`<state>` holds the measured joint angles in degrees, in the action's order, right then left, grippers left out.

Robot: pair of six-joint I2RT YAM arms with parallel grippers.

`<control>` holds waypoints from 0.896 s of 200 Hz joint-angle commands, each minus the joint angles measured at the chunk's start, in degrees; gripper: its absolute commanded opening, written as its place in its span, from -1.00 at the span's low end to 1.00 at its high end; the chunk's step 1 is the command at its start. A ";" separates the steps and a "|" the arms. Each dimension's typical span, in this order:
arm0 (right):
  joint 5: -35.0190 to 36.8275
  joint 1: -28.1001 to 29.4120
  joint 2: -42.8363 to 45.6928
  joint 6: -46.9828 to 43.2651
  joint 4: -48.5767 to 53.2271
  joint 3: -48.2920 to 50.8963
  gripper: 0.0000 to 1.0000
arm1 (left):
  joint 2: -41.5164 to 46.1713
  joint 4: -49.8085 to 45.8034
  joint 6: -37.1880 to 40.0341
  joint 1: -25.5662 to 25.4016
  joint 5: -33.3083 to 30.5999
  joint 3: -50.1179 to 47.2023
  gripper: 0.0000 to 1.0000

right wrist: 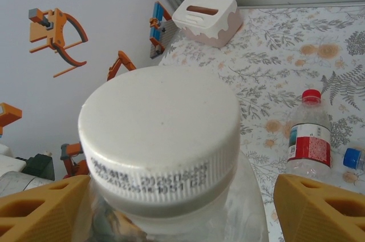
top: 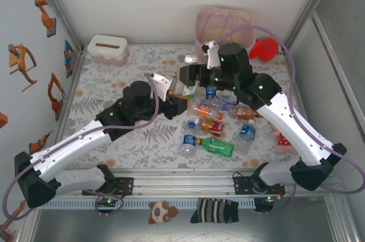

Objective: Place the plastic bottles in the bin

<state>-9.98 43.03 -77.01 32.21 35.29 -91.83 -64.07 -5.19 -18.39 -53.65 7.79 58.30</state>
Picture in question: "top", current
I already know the red balloon toy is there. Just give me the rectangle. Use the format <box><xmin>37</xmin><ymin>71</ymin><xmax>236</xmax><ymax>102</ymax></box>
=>
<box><xmin>249</xmin><ymin>37</ymin><xmax>279</xmax><ymax>62</ymax></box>

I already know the clear bottle colourful label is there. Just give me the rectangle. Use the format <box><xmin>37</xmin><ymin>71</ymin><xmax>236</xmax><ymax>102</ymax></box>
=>
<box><xmin>199</xmin><ymin>95</ymin><xmax>239</xmax><ymax>113</ymax></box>

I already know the blue orange wall sticker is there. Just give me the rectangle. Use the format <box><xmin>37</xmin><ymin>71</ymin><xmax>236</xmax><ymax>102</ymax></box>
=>
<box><xmin>63</xmin><ymin>39</ymin><xmax>75</xmax><ymax>79</ymax></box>

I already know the brown tea bottle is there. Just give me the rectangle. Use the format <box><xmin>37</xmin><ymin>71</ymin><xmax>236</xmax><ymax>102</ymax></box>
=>
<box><xmin>233</xmin><ymin>106</ymin><xmax>262</xmax><ymax>120</ymax></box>

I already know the white slotted cable tray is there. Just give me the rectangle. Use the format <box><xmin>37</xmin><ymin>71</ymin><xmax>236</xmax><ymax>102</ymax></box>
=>
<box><xmin>42</xmin><ymin>198</ymin><xmax>256</xmax><ymax>210</ymax></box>

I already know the small blue cap water bottle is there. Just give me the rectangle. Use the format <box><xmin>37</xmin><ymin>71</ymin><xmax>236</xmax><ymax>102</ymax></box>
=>
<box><xmin>178</xmin><ymin>121</ymin><xmax>197</xmax><ymax>158</ymax></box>

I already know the orange cap orange label bottle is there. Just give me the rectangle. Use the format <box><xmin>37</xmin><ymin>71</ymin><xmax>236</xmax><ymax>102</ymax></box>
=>
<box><xmin>189</xmin><ymin>103</ymin><xmax>225</xmax><ymax>122</ymax></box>

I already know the green soda bottle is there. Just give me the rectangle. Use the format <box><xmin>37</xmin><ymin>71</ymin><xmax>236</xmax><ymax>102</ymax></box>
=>
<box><xmin>194</xmin><ymin>138</ymin><xmax>234</xmax><ymax>158</ymax></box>

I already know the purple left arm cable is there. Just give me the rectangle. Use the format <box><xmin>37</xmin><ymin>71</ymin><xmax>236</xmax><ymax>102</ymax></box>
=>
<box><xmin>2</xmin><ymin>72</ymin><xmax>160</xmax><ymax>221</ymax></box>

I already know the beige bin pink bag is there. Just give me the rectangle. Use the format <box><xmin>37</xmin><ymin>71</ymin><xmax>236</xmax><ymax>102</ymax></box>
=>
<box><xmin>194</xmin><ymin>6</ymin><xmax>256</xmax><ymax>63</ymax></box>

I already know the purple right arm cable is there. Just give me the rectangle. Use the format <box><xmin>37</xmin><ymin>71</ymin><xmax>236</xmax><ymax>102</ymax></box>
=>
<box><xmin>216</xmin><ymin>25</ymin><xmax>365</xmax><ymax>216</ymax></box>

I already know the white cap blue label bottle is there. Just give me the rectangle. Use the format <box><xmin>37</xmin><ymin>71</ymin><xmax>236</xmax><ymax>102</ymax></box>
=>
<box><xmin>236</xmin><ymin>118</ymin><xmax>257</xmax><ymax>154</ymax></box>

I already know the pink pig plush toy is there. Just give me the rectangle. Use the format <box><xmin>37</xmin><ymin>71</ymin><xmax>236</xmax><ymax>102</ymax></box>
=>
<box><xmin>270</xmin><ymin>129</ymin><xmax>299</xmax><ymax>156</ymax></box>

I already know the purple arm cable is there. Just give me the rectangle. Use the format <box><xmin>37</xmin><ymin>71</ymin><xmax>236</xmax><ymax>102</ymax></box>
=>
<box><xmin>2</xmin><ymin>72</ymin><xmax>160</xmax><ymax>221</ymax></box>
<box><xmin>216</xmin><ymin>25</ymin><xmax>365</xmax><ymax>216</ymax></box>

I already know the orange gripper wall sticker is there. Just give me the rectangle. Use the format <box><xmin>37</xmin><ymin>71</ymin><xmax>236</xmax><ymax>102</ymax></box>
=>
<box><xmin>7</xmin><ymin>43</ymin><xmax>38</xmax><ymax>92</ymax></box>

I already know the aluminium side rail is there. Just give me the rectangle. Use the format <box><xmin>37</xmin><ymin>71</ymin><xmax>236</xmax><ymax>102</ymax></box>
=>
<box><xmin>47</xmin><ymin>49</ymin><xmax>88</xmax><ymax>173</ymax></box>
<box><xmin>283</xmin><ymin>50</ymin><xmax>325</xmax><ymax>174</ymax></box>

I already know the small circuit board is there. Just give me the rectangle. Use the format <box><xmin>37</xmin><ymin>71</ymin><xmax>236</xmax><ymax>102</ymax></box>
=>
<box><xmin>254</xmin><ymin>195</ymin><xmax>277</xmax><ymax>213</ymax></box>
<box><xmin>95</xmin><ymin>197</ymin><xmax>122</xmax><ymax>208</ymax></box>

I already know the floral table mat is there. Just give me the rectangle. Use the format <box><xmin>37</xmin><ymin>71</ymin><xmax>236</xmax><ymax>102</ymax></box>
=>
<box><xmin>55</xmin><ymin>43</ymin><xmax>323</xmax><ymax>170</ymax></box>

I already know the black white striped sock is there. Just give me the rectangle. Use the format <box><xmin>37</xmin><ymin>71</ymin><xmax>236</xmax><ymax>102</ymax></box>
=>
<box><xmin>190</xmin><ymin>197</ymin><xmax>240</xmax><ymax>224</ymax></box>

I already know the aluminium frame rail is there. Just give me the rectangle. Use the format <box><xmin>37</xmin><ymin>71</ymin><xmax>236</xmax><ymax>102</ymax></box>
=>
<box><xmin>27</xmin><ymin>167</ymin><xmax>343</xmax><ymax>197</ymax></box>

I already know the white tissue box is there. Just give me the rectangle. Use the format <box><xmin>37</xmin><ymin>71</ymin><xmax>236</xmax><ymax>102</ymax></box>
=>
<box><xmin>87</xmin><ymin>34</ymin><xmax>129</xmax><ymax>66</ymax></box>

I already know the brown white panda plush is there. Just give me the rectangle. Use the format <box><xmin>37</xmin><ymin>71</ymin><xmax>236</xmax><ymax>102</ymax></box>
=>
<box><xmin>147</xmin><ymin>200</ymin><xmax>180</xmax><ymax>225</ymax></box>

